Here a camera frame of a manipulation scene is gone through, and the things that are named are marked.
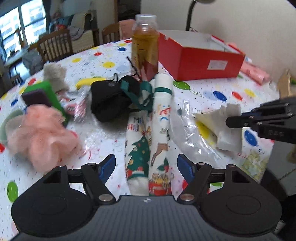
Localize white tissue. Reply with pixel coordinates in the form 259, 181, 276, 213
195, 103, 242, 153

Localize clear plastic bag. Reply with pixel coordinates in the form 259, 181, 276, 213
169, 100, 221, 164

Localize Christmas print white socks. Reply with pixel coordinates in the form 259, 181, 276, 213
120, 73, 173, 196

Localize silver snack packet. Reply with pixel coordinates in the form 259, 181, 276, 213
57, 86, 90, 122

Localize yellow sponge cloth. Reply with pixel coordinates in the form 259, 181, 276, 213
75, 77, 106, 89

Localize green scrub sponge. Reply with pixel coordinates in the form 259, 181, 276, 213
21, 81, 69, 127

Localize orange tea bottle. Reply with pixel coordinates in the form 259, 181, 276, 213
131, 14, 159, 81

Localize pink patterned paper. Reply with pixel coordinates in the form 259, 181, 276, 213
226, 42, 271, 86

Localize balloon print tablecloth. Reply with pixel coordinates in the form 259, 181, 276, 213
1, 40, 279, 240

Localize black fabric pouch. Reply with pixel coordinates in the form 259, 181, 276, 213
91, 75, 139, 123

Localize red cardboard box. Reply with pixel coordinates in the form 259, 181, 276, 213
159, 30, 245, 81

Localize pale green bowl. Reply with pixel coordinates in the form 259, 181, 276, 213
1, 109, 24, 145

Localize silver desk lamp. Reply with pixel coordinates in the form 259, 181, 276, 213
186, 0, 215, 31

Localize beige knitted sock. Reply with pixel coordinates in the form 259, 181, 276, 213
43, 62, 69, 92

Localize dark wooden chair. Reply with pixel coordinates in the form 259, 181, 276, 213
37, 29, 74, 64

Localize wooden chair with towel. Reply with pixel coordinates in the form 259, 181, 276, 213
102, 22, 120, 44

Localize pink towel on chair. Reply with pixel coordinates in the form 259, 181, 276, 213
118, 20, 135, 40

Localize sofa with cream cover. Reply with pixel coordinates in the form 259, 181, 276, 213
49, 10, 100, 53

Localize window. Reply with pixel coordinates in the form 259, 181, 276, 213
1, 0, 47, 61

